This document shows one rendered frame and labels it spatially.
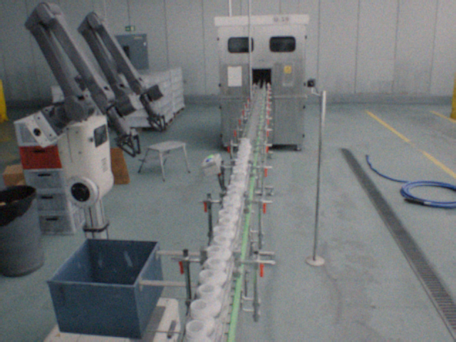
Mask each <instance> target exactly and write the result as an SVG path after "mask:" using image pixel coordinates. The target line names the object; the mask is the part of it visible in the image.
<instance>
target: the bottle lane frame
mask: <svg viewBox="0 0 456 342"><path fill-rule="evenodd" d="M260 136H261V134H260V131H259V136H258V138H257V140H258V142H257V144H261V138H260ZM256 149H257V151H258V153H255V158H254V161H255V163H254V164H253V165H255V166H257V162H258V165H259V155H260V154H259V150H260V148H259V146H258V147H257V148H256ZM252 172H254V174H255V176H254V177H252V178H251V184H250V190H249V194H250V197H249V200H250V201H255V200H254V193H255V194H256V192H255V191H257V178H258V172H257V169H255V170H252ZM254 186H255V187H256V188H255V191H254V188H253V187H254ZM248 207H249V210H250V213H249V214H247V215H246V221H245V225H243V226H244V230H243V236H242V244H240V245H241V253H242V255H241V256H240V258H242V260H249V251H250V244H251V242H250V241H249V233H250V234H251V236H252V233H251V232H249V223H250V225H251V230H252V222H253V214H254V208H255V204H250V205H248ZM239 268H241V273H242V275H241V278H237V280H236V281H234V282H236V287H235V289H234V290H235V292H234V296H231V297H233V303H232V305H231V306H232V312H231V313H230V314H229V315H231V317H230V322H229V323H227V324H229V331H228V333H225V334H227V335H228V337H227V342H240V336H241V329H242V316H243V311H241V287H242V290H243V297H244V295H245V278H246V271H248V268H247V264H242V266H239ZM242 301H244V299H242Z"/></svg>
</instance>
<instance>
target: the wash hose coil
mask: <svg viewBox="0 0 456 342"><path fill-rule="evenodd" d="M365 156H366V157H367V158H368V160H367V161H368V164H369V165H370V168H371V169H372V170H373V171H375V172H377V173H378V174H379V175H381V176H383V177H387V178H388V179H391V180H393V181H396V182H405V183H406V184H404V185H403V186H402V187H401V189H400V191H401V193H402V195H403V196H404V197H405V198H404V199H403V200H405V201H408V202H410V203H414V204H415V203H416V204H421V205H425V206H428V207H436V208H442V209H445V208H456V200H452V201H437V200H431V199H423V198H420V197H416V196H415V195H413V194H412V193H411V192H410V189H411V188H413V187H418V186H438V187H445V188H448V189H451V190H454V191H456V185H453V184H450V183H447V182H441V181H435V180H399V179H395V178H392V177H389V176H387V175H383V174H381V173H380V172H379V171H377V170H375V169H373V165H372V164H371V163H370V162H369V155H368V153H366V155H365ZM406 189H408V191H406Z"/></svg>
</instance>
